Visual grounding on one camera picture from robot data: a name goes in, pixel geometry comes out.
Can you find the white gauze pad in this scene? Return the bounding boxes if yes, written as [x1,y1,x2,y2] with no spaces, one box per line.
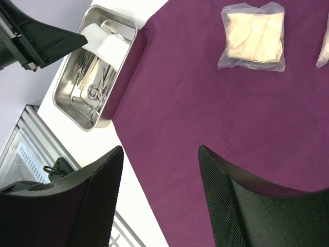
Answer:
[81,23,130,71]

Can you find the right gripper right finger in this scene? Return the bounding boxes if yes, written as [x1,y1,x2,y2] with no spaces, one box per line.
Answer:
[198,145,328,246]

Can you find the purple cloth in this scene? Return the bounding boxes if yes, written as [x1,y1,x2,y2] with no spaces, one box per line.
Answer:
[113,1,328,246]

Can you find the steel forceps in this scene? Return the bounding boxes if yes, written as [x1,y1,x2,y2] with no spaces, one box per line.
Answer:
[84,104,101,121]
[87,66,112,103]

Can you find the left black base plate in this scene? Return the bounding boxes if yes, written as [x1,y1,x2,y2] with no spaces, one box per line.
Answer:
[43,157,74,182]

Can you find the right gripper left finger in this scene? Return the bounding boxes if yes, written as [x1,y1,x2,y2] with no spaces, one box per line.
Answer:
[1,146,124,246]

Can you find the aluminium rail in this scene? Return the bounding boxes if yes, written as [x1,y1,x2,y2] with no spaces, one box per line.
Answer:
[17,105,145,246]

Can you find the gauze packet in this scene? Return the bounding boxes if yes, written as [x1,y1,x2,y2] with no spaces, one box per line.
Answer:
[316,21,329,68]
[217,2,286,72]

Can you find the steel instrument tray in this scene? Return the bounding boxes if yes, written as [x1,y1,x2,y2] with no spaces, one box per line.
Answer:
[53,5,147,131]

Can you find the slotted cable duct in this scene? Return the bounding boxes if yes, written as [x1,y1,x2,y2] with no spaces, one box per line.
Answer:
[17,143,50,183]

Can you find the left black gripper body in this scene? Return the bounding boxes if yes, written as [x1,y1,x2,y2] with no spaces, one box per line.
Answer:
[1,1,88,72]

